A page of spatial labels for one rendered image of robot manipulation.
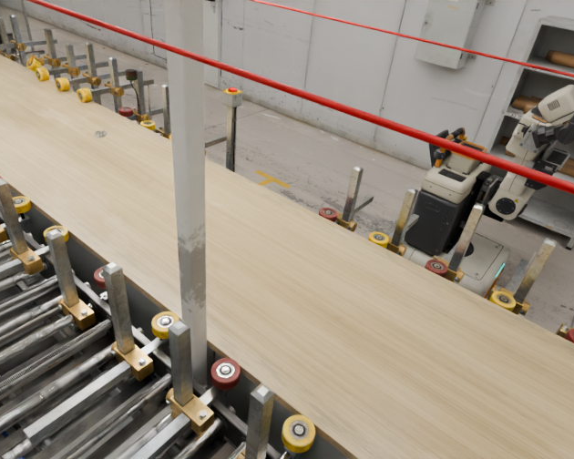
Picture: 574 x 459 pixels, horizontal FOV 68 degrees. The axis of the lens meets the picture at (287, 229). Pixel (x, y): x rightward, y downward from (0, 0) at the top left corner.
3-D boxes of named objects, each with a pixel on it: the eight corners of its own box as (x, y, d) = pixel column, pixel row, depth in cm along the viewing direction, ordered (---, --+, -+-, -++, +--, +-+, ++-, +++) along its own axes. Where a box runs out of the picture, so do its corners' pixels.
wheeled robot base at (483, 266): (376, 269, 295) (385, 239, 280) (416, 232, 337) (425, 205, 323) (471, 321, 263) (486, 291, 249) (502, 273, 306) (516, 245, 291)
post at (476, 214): (436, 296, 183) (476, 200, 155) (445, 300, 181) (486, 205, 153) (434, 300, 180) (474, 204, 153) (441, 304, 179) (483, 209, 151)
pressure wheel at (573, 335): (580, 358, 146) (598, 335, 139) (578, 373, 140) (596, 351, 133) (555, 345, 149) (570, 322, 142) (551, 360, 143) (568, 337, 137)
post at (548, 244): (493, 331, 172) (547, 235, 145) (502, 336, 171) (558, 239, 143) (490, 336, 170) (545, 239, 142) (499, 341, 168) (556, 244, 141)
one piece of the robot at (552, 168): (516, 183, 232) (533, 146, 220) (528, 168, 251) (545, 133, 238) (547, 194, 225) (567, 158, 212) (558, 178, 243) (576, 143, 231)
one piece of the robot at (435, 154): (428, 178, 259) (424, 141, 252) (450, 161, 283) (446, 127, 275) (447, 178, 252) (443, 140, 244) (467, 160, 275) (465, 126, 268)
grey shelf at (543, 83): (478, 189, 417) (550, 15, 328) (579, 229, 375) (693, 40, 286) (462, 206, 387) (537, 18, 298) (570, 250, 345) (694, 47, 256)
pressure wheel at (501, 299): (507, 331, 153) (519, 308, 146) (484, 327, 153) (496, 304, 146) (499, 314, 159) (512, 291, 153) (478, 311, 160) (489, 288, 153)
